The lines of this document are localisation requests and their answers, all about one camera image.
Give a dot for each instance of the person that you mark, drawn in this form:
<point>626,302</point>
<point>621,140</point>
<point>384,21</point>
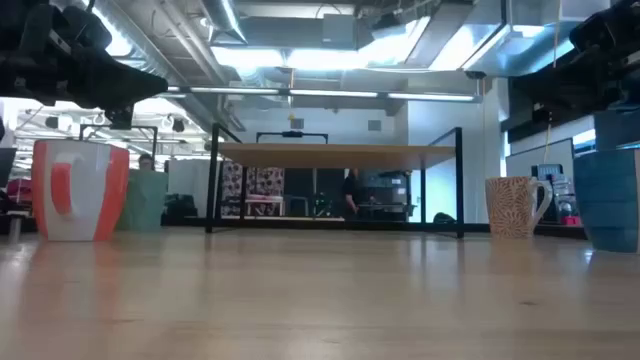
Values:
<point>146,162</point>
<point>351,192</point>

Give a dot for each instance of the blue mug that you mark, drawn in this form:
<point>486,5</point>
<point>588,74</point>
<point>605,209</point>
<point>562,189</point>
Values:
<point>607,200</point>

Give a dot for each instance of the pale green mug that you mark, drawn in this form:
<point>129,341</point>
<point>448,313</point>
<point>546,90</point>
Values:
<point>147,200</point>

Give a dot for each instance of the white bench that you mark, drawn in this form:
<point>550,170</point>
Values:
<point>265,202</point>

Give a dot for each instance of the large silver spiral air duct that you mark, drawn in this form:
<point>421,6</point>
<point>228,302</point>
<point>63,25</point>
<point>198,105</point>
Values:
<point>150,55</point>

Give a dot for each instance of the black equipment cabinet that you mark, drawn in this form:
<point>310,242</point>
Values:
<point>390,192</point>

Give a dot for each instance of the grey metal post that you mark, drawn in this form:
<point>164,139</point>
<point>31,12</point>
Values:
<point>15,227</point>

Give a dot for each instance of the orange floral pattern mug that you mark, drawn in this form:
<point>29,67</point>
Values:
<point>510,207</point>

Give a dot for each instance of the grey ceiling box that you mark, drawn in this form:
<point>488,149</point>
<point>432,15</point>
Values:
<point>339,31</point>

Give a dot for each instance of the black dome object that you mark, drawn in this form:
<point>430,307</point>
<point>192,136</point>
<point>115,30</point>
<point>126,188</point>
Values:
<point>444,218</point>

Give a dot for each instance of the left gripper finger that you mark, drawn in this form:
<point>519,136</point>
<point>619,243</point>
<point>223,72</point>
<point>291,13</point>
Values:
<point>120,119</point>
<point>125,82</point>

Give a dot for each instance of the wooden shelf with black frame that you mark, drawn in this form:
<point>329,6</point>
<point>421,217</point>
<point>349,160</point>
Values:
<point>335,156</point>

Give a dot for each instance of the small red container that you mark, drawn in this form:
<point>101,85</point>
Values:
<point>571,220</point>

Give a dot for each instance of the orange and white striped mug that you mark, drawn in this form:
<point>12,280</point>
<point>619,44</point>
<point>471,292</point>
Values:
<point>100,200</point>

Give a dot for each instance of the long ceiling light bar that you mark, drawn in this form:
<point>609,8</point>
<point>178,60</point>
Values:
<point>325,93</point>

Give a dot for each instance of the red crate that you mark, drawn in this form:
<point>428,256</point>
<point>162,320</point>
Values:
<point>20,190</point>

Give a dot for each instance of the black frame rig with camera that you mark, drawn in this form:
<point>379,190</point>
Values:
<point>292,134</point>

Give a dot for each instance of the black machine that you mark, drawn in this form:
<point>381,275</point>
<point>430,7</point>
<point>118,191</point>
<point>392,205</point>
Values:
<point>547,172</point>

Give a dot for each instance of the floral patterned panel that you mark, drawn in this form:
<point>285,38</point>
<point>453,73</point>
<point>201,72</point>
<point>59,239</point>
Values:
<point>270,182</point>

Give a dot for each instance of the black ceiling camera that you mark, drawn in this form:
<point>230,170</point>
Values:
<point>475,75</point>

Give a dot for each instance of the white partition board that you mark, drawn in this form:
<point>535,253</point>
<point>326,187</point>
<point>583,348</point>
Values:
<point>540,157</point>

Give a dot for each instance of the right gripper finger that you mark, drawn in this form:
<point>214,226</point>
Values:
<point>615,80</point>

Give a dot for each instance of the dark monitor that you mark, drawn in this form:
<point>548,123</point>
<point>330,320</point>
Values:
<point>6,167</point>

